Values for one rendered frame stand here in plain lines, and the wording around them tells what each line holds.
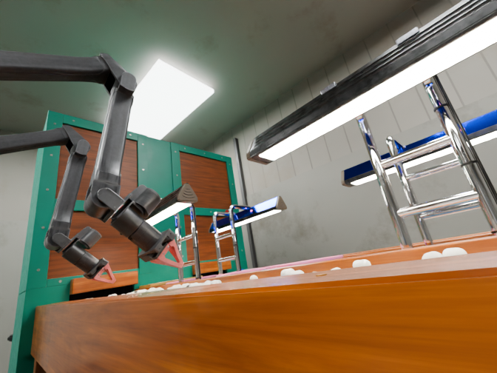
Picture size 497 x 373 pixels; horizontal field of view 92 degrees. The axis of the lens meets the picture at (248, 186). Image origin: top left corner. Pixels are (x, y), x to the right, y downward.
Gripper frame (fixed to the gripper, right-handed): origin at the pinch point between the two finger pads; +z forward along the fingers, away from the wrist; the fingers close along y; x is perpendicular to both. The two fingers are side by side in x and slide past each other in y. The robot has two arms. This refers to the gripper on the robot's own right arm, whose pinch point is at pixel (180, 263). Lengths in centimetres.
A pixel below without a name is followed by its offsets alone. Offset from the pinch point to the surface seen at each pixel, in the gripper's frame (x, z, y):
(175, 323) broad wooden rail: 19.4, -10.0, -35.1
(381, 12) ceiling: -245, 11, -55
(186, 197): -25.7, -6.9, 12.9
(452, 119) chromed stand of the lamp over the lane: -31, 10, -62
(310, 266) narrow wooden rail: -9.6, 20.4, -25.0
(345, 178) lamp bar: -61, 33, -24
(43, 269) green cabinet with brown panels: 4, -22, 91
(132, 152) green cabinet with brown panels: -76, -39, 92
